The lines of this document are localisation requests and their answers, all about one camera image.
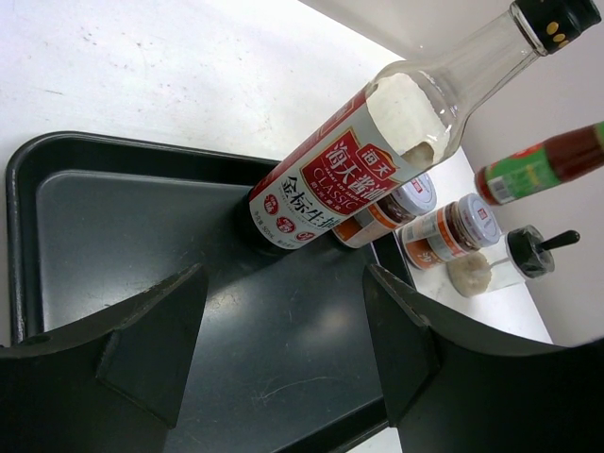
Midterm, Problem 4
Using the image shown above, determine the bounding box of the sauce jar white lid front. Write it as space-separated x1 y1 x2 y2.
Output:
400 193 501 270

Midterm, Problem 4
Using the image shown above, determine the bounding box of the chili sauce bottle green label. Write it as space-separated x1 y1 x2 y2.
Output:
475 122 603 206

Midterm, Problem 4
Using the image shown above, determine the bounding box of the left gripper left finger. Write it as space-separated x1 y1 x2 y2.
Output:
1 264 209 452

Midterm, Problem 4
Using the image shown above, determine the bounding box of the black rectangular tray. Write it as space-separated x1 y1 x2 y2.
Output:
6 132 410 452

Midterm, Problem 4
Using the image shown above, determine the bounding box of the soy sauce bottle red label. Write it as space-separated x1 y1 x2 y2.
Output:
235 1 601 256

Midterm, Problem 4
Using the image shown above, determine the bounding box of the sauce jar white lid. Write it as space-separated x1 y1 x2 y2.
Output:
400 193 501 270
332 174 437 249

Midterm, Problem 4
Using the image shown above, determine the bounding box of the clear shaker black flip lid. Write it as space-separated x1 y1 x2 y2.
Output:
445 225 581 298

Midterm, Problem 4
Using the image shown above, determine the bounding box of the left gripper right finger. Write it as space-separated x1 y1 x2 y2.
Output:
362 264 603 452

